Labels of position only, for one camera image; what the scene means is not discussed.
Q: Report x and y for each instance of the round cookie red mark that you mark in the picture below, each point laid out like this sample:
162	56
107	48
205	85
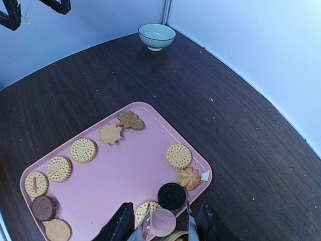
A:
36	184

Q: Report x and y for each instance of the round cookie tray top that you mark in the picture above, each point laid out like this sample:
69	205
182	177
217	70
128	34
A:
178	156

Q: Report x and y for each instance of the silver white tongs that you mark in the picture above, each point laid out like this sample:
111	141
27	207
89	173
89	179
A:
142	231

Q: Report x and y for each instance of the plain tan round cookie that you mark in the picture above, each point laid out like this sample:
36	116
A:
58	230

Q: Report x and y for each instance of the embossed cookie tray right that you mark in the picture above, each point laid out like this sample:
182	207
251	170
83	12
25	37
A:
142	208

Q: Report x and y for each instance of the black sandwich cookie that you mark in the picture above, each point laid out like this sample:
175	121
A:
171	196

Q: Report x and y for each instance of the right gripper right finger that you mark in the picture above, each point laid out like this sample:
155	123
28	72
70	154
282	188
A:
211	227

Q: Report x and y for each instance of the left frame post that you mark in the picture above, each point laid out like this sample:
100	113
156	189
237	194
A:
166	12

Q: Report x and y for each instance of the gold cookie tin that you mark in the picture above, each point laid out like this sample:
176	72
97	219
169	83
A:
177	235

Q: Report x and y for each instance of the dark red round cookie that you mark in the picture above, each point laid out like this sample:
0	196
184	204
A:
44	208

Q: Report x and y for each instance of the pink plastic tray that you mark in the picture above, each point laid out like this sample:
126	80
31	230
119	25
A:
132	170

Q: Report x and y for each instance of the embossed cookie left upper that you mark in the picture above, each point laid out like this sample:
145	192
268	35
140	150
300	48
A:
83	150

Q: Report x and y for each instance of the pale blue ceramic bowl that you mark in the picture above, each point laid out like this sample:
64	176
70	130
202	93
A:
156	36

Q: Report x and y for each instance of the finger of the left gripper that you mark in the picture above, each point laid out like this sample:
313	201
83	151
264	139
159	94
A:
62	6
11	19

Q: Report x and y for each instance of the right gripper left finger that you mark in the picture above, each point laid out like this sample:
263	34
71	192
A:
120	226

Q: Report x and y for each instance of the swirl butter cookie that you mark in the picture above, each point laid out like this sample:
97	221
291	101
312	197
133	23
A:
189	178

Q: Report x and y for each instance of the tan maple leaf cookie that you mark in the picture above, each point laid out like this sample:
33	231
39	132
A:
110	134

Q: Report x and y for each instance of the embossed cookie left lower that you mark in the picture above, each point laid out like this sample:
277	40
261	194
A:
59	169

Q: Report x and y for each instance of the embossed cookie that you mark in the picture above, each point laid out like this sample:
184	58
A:
59	169
83	150

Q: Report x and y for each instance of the brown leaf cookie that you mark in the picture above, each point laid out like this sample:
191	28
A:
129	120

